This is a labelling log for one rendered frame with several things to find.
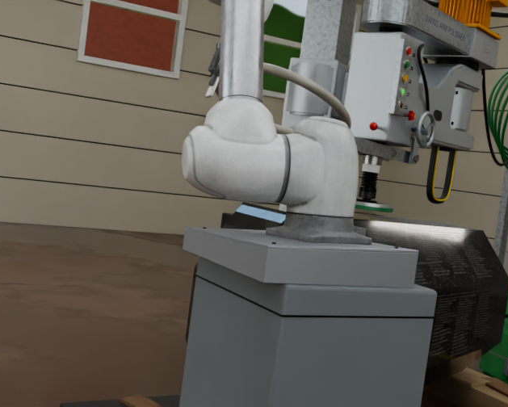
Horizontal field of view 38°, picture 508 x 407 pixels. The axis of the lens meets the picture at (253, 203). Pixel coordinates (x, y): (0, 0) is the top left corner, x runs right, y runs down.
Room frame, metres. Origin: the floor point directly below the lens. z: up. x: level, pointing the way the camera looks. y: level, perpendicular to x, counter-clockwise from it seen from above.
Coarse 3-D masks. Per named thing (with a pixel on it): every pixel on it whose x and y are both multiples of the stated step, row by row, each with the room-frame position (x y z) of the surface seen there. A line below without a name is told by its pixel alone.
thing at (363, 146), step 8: (360, 144) 2.75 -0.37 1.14; (368, 144) 2.79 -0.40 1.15; (376, 144) 2.84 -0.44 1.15; (360, 152) 2.76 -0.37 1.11; (368, 152) 2.80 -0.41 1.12; (376, 152) 2.85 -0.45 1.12; (384, 152) 2.90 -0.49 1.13; (392, 152) 2.94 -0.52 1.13; (400, 152) 3.00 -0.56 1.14; (408, 152) 3.05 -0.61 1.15; (384, 160) 3.13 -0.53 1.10; (400, 160) 3.01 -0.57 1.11; (408, 160) 3.06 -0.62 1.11; (416, 160) 3.04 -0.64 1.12
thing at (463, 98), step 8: (456, 88) 3.38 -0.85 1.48; (464, 88) 3.39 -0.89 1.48; (456, 96) 3.37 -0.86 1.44; (464, 96) 3.38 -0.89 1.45; (472, 96) 3.43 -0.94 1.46; (456, 104) 3.37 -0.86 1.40; (464, 104) 3.38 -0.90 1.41; (456, 112) 3.37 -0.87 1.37; (464, 112) 3.39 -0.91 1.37; (456, 120) 3.37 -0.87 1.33; (464, 120) 3.39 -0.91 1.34; (456, 128) 3.39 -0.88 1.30; (464, 128) 3.40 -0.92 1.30
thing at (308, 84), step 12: (264, 72) 2.22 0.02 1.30; (276, 72) 2.20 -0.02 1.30; (288, 72) 2.20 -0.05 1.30; (300, 84) 2.21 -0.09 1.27; (312, 84) 2.21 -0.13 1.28; (324, 96) 2.23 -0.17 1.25; (336, 108) 2.27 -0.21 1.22; (348, 120) 2.33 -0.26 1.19; (276, 132) 2.65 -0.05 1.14; (288, 132) 2.63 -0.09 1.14
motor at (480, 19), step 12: (444, 0) 3.42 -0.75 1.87; (456, 0) 3.39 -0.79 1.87; (468, 0) 3.37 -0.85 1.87; (480, 0) 3.35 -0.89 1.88; (492, 0) 3.36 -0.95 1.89; (504, 0) 3.39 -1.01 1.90; (444, 12) 3.42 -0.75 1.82; (456, 12) 3.36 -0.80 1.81; (468, 12) 3.36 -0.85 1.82; (480, 12) 3.37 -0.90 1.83; (468, 24) 3.30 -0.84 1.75; (480, 24) 3.28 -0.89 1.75; (492, 36) 3.44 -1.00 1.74
